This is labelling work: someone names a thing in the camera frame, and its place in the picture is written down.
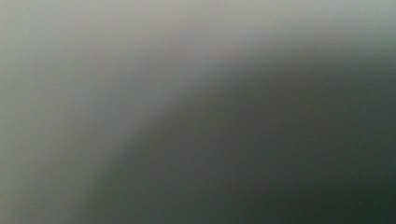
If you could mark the mint green plastic strainer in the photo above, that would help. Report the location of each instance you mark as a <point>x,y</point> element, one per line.
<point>197,111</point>

